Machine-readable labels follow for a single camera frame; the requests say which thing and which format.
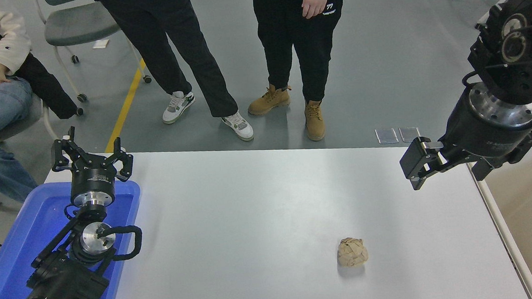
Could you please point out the grey wheeled chair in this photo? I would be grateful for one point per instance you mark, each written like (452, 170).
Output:
(78, 24)

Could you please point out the white paper scrap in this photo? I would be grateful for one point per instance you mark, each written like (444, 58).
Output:
(101, 44)

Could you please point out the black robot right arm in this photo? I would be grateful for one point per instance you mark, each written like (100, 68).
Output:
(515, 74)

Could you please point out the black jacket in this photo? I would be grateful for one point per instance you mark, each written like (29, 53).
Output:
(47, 89)

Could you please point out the standing person with white sneakers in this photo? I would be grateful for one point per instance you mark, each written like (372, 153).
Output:
(171, 39)

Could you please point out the clear floor plate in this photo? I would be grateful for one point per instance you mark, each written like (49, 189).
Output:
(410, 134)
(386, 136)

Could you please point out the standing person's hand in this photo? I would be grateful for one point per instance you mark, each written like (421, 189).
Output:
(313, 3)

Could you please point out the seated person's chair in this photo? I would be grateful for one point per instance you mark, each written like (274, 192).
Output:
(19, 123)

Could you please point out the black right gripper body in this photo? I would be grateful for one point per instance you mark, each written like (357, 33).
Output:
(482, 134)

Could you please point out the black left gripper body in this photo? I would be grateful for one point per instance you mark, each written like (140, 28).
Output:
(91, 178)

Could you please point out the tan paper ball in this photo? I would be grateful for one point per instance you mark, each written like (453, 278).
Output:
(352, 252)

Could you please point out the blue plastic tray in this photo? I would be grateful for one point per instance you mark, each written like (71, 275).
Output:
(17, 238)

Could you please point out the standing person with tan boots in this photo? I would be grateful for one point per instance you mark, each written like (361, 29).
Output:
(296, 36)

